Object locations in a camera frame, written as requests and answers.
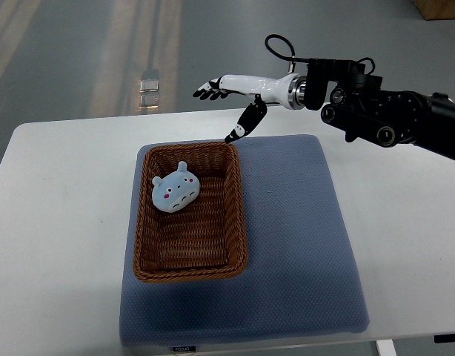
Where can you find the blue plush toy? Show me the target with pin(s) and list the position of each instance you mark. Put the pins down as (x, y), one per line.
(175, 191)

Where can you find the metal floor socket plate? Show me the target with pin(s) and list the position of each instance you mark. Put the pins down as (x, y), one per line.
(149, 90)

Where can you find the brown wicker basket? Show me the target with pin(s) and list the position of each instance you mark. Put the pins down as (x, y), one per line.
(207, 240)

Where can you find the blue foam cushion mat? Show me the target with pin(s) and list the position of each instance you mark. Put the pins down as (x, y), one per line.
(301, 278)

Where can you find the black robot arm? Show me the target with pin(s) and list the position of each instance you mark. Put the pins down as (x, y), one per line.
(352, 100)

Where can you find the white table leg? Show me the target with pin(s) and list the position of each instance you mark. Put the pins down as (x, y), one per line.
(385, 348)

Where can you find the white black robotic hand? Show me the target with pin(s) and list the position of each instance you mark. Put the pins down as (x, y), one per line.
(288, 92)

